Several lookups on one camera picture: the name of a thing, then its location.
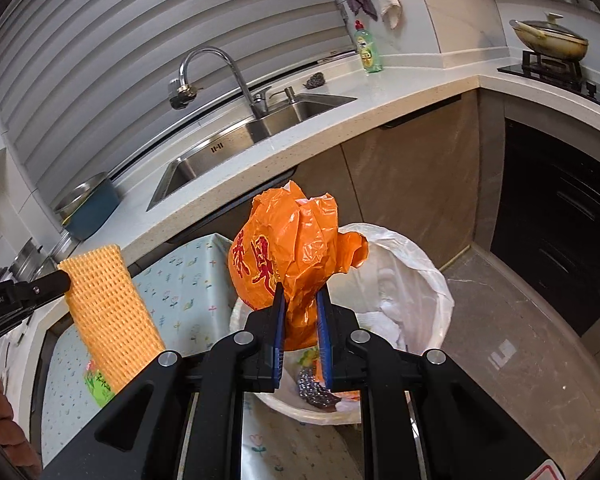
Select round cream trash bin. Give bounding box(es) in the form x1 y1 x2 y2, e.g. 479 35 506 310
230 223 455 427

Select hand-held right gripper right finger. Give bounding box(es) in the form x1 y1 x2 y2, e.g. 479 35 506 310
316 290 566 480

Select black gas stove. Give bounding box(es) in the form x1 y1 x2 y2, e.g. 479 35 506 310
497 50 600 113

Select steel bowl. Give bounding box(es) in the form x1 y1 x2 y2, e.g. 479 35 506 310
54 171 112 216

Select person's left forearm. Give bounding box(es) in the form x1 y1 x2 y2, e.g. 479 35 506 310
0 366 43 478

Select white plastic bin liner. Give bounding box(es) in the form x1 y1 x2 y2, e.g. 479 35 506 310
230 223 455 423

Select green snack wrapper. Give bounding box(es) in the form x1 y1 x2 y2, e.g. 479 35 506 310
82 360 116 407

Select orange plastic bag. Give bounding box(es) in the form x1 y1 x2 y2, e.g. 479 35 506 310
228 180 370 386

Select blue pot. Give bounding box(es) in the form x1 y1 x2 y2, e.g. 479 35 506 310
55 180 122 241

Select black built-in appliance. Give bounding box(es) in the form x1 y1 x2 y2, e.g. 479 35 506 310
490 117 600 336

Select stainless steel sink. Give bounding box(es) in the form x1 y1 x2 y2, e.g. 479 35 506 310
146 94 358 211

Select printed white wrapper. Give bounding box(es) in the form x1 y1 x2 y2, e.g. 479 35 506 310
287 347 321 368

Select white paper towel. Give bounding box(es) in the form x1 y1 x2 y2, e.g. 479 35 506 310
367 305 408 351

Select grey striped window blind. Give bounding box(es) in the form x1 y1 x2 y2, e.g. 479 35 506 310
0 0 353 201

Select steel pot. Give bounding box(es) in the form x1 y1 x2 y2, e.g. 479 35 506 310
10 237 46 281

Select floral light blue tablecloth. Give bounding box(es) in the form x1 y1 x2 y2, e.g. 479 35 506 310
40 232 366 480

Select wooden cabinet door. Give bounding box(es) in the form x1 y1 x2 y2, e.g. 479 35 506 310
341 94 482 270
170 147 361 241

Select steel wool scrubber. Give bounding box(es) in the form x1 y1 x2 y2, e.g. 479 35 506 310
294 366 342 413

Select wok with glass lid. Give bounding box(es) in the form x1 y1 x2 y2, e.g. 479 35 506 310
509 12 590 63

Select chrome kitchen faucet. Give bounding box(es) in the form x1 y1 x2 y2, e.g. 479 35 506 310
169 46 273 120

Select green dish soap bottle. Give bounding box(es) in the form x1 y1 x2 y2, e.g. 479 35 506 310
354 20 383 75

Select orange foam fruit net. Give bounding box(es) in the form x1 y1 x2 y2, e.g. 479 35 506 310
57 244 166 395

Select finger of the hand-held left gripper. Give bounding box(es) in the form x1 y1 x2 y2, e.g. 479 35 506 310
14 269 72 312

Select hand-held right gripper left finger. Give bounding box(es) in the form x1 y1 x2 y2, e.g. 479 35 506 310
40 282 287 480

